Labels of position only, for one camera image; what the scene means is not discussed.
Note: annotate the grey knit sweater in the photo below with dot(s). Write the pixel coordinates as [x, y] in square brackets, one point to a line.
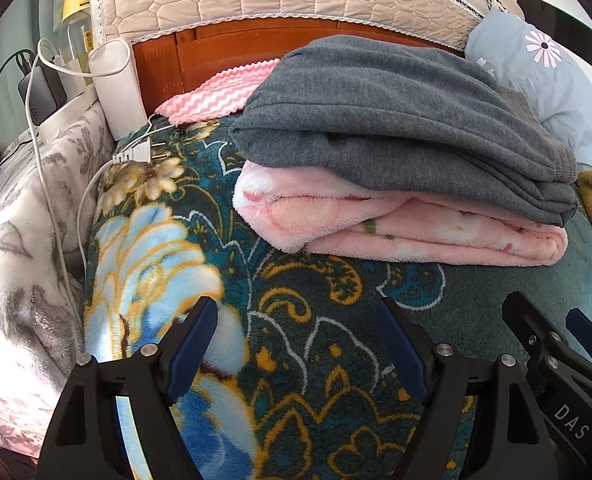
[397, 118]

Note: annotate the white cylindrical container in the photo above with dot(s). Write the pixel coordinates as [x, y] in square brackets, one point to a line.
[117, 85]

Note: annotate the grey floral white blanket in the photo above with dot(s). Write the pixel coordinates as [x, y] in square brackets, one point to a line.
[43, 214]

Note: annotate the pink fleece folded garment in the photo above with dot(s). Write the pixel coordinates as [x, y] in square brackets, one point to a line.
[313, 210]

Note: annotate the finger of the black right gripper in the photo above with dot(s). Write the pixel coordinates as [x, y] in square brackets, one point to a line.
[540, 339]
[580, 326]

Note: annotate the light blue flower pillow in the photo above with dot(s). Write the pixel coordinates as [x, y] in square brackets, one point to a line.
[556, 83]

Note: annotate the teal floral bed blanket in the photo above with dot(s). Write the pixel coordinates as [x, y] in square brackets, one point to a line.
[296, 383]

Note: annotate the red-brown wooden headboard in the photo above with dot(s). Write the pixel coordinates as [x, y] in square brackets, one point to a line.
[182, 61]

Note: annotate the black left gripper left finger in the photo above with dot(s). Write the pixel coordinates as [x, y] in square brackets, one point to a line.
[84, 438]

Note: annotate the black power bank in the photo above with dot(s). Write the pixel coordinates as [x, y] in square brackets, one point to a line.
[47, 93]

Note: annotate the pink white zigzag cloth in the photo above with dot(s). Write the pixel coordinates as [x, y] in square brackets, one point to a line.
[223, 94]

